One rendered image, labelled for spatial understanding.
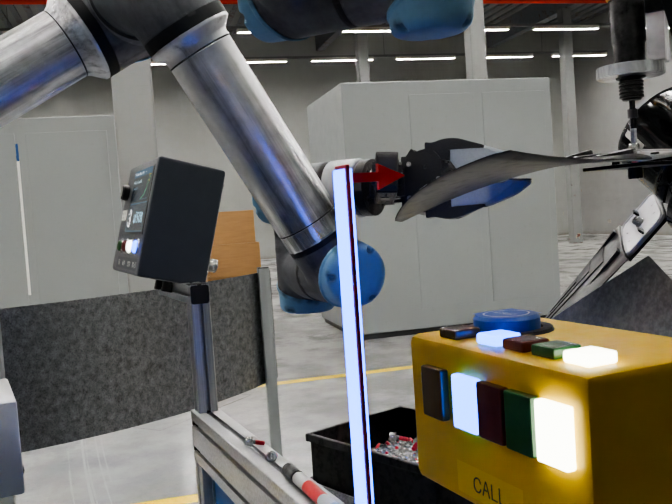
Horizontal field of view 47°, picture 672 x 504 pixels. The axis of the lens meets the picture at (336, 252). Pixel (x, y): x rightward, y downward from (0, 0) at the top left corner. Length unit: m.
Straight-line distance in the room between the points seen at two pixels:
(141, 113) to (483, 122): 3.45
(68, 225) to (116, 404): 4.29
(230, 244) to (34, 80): 7.81
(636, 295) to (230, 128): 0.46
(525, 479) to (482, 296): 6.84
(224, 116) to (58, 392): 1.60
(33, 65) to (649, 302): 0.71
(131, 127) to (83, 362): 2.74
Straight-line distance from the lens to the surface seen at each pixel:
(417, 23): 0.68
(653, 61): 0.89
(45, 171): 6.65
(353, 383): 0.72
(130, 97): 4.95
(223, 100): 0.85
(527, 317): 0.47
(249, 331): 2.76
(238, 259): 8.74
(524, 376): 0.40
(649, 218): 0.98
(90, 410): 2.40
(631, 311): 0.85
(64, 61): 0.96
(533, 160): 0.72
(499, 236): 7.29
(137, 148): 4.91
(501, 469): 0.43
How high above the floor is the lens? 1.15
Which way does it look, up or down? 3 degrees down
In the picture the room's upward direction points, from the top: 4 degrees counter-clockwise
